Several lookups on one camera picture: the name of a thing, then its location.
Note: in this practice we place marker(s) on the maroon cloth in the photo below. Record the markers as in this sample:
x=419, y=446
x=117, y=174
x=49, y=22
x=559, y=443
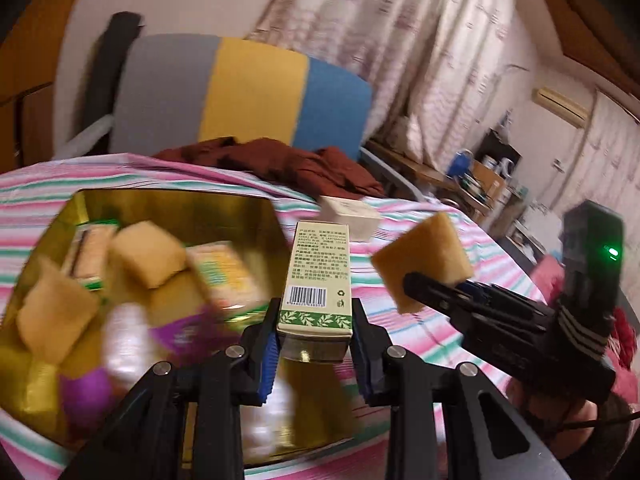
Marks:
x=280, y=160

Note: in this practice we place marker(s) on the beige cardboard box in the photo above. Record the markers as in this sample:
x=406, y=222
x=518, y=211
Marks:
x=350, y=215

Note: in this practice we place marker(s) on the person's right forearm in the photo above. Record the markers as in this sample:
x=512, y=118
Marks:
x=575, y=415

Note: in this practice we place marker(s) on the white storage cabinet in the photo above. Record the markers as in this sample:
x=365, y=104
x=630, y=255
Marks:
x=542, y=232

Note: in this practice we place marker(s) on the wall air conditioner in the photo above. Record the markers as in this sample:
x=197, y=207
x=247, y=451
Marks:
x=560, y=107

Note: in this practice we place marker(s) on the purple snack packet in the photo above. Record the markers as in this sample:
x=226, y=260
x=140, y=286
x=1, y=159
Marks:
x=180, y=335
x=85, y=395

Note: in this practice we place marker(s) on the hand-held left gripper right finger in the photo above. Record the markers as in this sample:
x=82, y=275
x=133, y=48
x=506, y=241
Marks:
x=362, y=365

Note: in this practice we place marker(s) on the brown cardboard box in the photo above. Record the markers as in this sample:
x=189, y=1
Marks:
x=487, y=180

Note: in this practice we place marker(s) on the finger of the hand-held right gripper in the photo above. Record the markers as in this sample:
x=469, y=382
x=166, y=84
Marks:
x=475, y=310
x=500, y=294

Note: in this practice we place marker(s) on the wooden desk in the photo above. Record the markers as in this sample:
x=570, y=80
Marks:
x=415, y=165

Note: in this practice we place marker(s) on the green carton box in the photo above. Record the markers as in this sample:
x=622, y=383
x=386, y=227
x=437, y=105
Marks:
x=315, y=285

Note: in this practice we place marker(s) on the grey yellow blue chair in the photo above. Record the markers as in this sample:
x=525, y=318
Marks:
x=250, y=95

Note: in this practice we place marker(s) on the wooden wardrobe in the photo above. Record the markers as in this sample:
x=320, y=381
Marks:
x=30, y=85

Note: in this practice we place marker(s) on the clear plastic cup pack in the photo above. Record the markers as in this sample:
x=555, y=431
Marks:
x=125, y=340

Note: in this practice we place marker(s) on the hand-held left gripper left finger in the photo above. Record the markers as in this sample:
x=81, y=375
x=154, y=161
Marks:
x=267, y=365

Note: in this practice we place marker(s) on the white round device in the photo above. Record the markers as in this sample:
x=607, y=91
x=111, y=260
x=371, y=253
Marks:
x=504, y=166

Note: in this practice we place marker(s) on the white patterned curtain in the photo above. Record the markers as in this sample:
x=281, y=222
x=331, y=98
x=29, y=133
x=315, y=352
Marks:
x=425, y=60

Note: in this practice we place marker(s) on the green cracker packet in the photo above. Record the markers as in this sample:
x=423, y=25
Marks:
x=225, y=275
x=90, y=252

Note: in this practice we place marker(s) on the red clothes pile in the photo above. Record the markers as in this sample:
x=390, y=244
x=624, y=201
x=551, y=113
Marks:
x=627, y=340

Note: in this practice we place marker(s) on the black cabinet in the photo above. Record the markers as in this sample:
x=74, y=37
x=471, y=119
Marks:
x=492, y=145

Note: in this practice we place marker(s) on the blue jug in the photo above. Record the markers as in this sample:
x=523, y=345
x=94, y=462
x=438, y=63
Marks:
x=459, y=164

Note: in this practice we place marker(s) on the gold metal tin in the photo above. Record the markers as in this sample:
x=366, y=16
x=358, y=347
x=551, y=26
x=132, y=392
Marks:
x=235, y=220

